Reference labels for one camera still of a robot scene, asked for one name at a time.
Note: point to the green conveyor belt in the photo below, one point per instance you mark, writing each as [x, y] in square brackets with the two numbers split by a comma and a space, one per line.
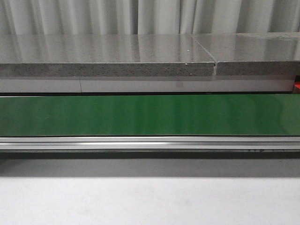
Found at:
[223, 114]

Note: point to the grey stone slab left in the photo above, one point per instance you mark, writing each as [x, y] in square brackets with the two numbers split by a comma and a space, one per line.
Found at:
[103, 56]

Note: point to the grey stone slab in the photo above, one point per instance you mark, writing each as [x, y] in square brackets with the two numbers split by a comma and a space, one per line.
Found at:
[103, 56]
[264, 54]

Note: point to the grey stone slab right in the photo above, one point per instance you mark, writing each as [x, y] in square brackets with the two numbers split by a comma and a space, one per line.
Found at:
[264, 54]

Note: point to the red plastic tray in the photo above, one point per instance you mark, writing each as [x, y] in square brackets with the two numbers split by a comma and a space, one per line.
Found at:
[296, 88]

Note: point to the grey pleated curtain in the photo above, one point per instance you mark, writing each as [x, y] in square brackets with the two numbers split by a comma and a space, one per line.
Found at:
[148, 16]

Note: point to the aluminium conveyor frame rail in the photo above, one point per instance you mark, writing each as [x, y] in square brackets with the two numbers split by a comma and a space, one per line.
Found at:
[150, 144]

